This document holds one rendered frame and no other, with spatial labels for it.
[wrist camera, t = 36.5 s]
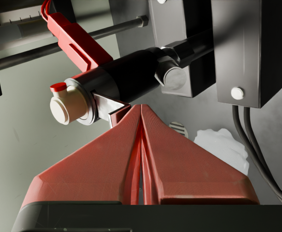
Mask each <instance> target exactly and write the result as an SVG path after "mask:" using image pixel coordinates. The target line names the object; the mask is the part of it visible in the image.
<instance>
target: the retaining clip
mask: <svg viewBox="0 0 282 232"><path fill-rule="evenodd" d="M90 92H91V94H92V96H93V98H94V99H95V100H96V105H97V119H96V120H99V119H100V118H102V119H104V120H106V121H109V120H108V113H110V112H112V111H114V110H116V109H118V108H120V107H122V106H124V105H127V104H128V103H126V102H123V101H120V100H118V99H115V98H112V97H109V96H107V95H104V94H101V93H98V92H96V91H93V90H92V91H90ZM127 106H128V107H131V104H128V105H127Z"/></svg>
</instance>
